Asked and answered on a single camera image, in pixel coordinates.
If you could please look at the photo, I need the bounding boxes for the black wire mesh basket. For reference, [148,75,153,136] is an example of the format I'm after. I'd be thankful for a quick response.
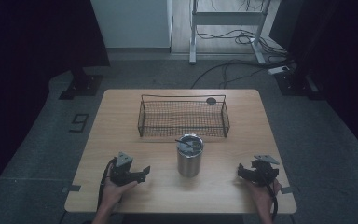
[137,93,231,139]

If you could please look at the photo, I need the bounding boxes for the white power strip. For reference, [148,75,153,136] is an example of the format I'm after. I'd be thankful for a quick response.
[267,64,291,76]

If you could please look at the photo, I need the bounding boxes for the white desk frame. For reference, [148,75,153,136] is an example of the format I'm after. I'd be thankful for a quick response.
[188,0,274,65]

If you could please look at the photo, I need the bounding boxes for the black stand base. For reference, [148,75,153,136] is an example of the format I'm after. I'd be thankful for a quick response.
[58,59,104,101]
[274,66,325,101]

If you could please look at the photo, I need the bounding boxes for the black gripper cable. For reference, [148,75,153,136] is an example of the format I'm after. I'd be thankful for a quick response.
[96,157,119,211]
[259,167,280,222]

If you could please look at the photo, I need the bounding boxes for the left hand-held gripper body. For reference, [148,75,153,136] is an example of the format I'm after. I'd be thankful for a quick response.
[108,151,147,188]

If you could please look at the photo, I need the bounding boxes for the long black floor cable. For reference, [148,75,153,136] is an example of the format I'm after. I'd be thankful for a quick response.
[190,57,295,91]

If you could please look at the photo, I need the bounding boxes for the white cabinet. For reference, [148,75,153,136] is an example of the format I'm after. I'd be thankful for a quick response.
[89,0,174,50]

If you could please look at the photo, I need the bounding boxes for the grey crumpled scrap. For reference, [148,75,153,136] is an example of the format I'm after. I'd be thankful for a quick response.
[179,143,200,156]

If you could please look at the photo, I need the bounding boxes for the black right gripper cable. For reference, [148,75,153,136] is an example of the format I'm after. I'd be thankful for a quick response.
[259,167,280,222]

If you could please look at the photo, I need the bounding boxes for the tangled floor cables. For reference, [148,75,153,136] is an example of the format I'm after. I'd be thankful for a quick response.
[195,27,289,59]

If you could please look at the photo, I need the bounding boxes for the person's left hand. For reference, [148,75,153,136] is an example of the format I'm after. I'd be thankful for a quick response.
[100,179,139,213]

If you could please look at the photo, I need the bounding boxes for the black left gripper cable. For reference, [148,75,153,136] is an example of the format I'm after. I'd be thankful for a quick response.
[96,157,119,211]

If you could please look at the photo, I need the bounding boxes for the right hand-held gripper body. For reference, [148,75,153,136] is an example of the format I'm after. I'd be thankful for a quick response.
[244,154,281,188]

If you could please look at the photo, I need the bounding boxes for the stainless steel tumbler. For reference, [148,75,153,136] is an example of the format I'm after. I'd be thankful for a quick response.
[175,133,205,179]

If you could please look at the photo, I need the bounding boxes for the dark curtain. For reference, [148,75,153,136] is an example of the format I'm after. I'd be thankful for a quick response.
[268,0,358,162]
[0,0,111,200]

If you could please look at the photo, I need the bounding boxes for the thin dark stick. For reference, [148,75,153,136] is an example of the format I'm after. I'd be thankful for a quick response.
[174,138,194,147]

